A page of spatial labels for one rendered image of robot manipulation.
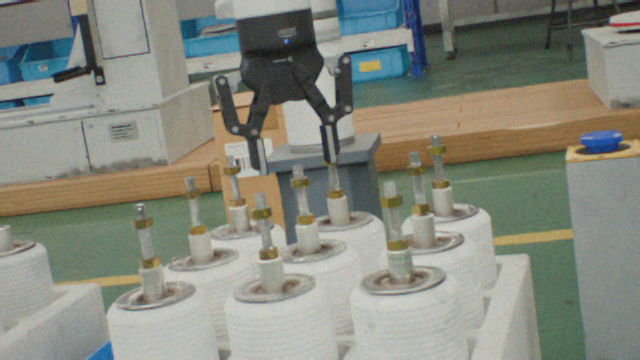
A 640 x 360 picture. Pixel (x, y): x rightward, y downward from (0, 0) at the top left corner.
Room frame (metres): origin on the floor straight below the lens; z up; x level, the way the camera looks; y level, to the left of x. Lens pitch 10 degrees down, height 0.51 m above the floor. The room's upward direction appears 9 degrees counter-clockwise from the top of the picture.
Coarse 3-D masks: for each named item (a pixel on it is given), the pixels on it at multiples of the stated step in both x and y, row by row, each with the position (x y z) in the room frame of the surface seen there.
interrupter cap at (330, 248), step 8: (320, 240) 1.03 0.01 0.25; (328, 240) 1.03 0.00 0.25; (336, 240) 1.02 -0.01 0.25; (288, 248) 1.02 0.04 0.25; (296, 248) 1.02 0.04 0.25; (328, 248) 1.00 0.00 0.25; (336, 248) 0.99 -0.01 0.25; (344, 248) 0.98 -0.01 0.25; (288, 256) 0.98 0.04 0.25; (296, 256) 0.98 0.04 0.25; (304, 256) 0.97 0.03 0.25; (312, 256) 0.97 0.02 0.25; (320, 256) 0.96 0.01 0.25; (328, 256) 0.96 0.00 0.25
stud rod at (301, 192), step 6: (294, 168) 1.00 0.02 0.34; (300, 168) 1.00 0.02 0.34; (294, 174) 1.00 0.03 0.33; (300, 174) 0.99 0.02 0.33; (300, 192) 0.99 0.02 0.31; (300, 198) 0.99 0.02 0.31; (306, 198) 1.00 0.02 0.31; (300, 204) 0.99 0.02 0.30; (306, 204) 1.00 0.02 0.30; (300, 210) 1.00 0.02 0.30; (306, 210) 0.99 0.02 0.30
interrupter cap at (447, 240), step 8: (440, 232) 0.99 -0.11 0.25; (448, 232) 0.98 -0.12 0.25; (456, 232) 0.97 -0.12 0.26; (408, 240) 0.98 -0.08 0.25; (440, 240) 0.97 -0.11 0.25; (448, 240) 0.96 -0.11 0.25; (456, 240) 0.95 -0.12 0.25; (464, 240) 0.96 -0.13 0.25; (416, 248) 0.95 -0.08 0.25; (424, 248) 0.94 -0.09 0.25; (432, 248) 0.93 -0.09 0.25; (440, 248) 0.93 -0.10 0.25; (448, 248) 0.93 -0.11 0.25
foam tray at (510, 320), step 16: (496, 256) 1.13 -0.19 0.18; (512, 256) 1.12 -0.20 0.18; (528, 256) 1.12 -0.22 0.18; (512, 272) 1.06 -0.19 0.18; (528, 272) 1.10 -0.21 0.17; (496, 288) 1.01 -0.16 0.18; (512, 288) 1.00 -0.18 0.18; (528, 288) 1.08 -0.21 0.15; (496, 304) 0.96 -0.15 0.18; (512, 304) 0.95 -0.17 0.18; (528, 304) 1.06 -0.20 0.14; (496, 320) 0.92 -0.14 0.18; (512, 320) 0.92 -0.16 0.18; (528, 320) 1.04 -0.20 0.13; (352, 336) 0.93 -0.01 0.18; (480, 336) 0.88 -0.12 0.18; (496, 336) 0.87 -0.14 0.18; (512, 336) 0.91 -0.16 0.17; (528, 336) 1.03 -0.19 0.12; (224, 352) 0.96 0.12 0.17; (352, 352) 0.89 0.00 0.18; (480, 352) 0.84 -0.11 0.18; (496, 352) 0.83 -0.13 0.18; (512, 352) 0.89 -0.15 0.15; (528, 352) 1.01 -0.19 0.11
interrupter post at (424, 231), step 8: (416, 216) 0.96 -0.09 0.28; (424, 216) 0.95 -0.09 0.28; (432, 216) 0.96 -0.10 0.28; (416, 224) 0.95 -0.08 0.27; (424, 224) 0.95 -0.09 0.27; (432, 224) 0.95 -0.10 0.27; (416, 232) 0.95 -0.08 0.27; (424, 232) 0.95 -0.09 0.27; (432, 232) 0.95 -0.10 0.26; (416, 240) 0.96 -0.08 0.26; (424, 240) 0.95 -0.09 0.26; (432, 240) 0.95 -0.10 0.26
